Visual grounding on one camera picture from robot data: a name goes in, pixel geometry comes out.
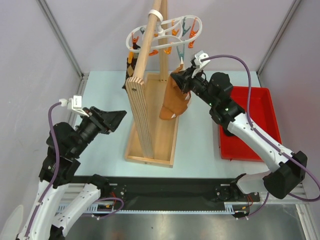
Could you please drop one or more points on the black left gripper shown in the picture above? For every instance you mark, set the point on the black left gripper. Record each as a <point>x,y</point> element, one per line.
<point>107,121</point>

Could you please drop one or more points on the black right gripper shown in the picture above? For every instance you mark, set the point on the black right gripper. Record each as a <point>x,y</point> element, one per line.
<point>189,80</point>

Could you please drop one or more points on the brown orange sock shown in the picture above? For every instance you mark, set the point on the brown orange sock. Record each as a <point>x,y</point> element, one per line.
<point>175,102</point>

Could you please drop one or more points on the argyle sock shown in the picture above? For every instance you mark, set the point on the argyle sock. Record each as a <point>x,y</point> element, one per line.
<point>130,66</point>

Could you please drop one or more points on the white round clip hanger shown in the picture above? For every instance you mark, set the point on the white round clip hanger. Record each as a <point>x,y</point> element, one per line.
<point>173,33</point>

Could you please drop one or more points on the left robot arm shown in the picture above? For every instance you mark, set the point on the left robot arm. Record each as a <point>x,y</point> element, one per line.
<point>65,145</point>

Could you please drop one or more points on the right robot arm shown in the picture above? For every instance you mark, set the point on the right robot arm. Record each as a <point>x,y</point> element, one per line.
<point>283,174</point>

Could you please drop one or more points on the teal clothes peg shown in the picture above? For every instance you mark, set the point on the teal clothes peg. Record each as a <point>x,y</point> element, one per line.
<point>181,53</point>

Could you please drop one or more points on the wooden rack stand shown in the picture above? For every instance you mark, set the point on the wooden rack stand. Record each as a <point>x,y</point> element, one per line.
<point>152,141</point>

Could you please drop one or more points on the red plastic bin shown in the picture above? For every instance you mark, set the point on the red plastic bin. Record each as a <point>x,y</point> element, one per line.
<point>261,112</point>

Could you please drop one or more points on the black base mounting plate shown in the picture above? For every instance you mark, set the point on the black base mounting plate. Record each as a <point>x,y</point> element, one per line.
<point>178,194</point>

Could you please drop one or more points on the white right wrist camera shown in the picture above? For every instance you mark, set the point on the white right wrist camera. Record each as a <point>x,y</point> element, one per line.
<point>199,62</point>

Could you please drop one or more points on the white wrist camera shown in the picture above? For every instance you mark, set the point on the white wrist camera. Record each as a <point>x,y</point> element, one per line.
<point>74,104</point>
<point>199,62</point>

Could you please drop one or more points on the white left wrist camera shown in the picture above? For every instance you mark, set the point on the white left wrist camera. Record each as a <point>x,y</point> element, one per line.
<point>74,104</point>

